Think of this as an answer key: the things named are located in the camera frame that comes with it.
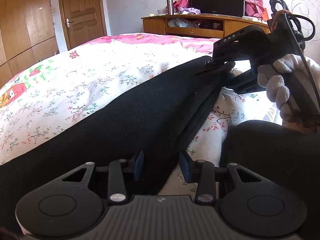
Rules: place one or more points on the steel thermos bottle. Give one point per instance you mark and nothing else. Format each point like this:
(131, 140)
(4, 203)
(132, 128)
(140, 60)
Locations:
(170, 6)

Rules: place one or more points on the purple cloth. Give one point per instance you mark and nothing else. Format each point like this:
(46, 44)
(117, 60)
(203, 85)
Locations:
(190, 11)

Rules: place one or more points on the black pants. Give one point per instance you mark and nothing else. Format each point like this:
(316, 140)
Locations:
(112, 130)

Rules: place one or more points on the wooden door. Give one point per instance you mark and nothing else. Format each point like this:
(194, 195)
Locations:
(82, 10)

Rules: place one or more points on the person's right hand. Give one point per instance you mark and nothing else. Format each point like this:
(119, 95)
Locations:
(275, 85)

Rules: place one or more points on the wooden wardrobe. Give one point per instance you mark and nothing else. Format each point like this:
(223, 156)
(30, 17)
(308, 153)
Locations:
(25, 17)

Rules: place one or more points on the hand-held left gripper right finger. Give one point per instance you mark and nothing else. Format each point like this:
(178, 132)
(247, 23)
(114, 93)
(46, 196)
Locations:
(185, 168)

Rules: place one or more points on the person's dark clothed leg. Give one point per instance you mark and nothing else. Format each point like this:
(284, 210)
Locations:
(275, 150)

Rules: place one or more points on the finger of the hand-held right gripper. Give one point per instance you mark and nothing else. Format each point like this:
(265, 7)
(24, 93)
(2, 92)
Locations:
(212, 63)
(217, 71)

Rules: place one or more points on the white crumpled cloth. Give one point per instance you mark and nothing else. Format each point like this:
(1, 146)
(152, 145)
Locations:
(178, 23)

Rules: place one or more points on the floral printed blanket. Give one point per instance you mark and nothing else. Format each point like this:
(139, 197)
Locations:
(87, 80)

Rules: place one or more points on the wooden cabinet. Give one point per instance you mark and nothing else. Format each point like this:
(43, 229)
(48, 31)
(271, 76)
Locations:
(232, 28)

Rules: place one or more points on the pink cloth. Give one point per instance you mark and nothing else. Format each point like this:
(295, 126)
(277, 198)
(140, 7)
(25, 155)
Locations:
(252, 2)

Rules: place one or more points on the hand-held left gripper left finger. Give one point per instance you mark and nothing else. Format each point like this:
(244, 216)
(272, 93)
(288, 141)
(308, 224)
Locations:
(138, 166)

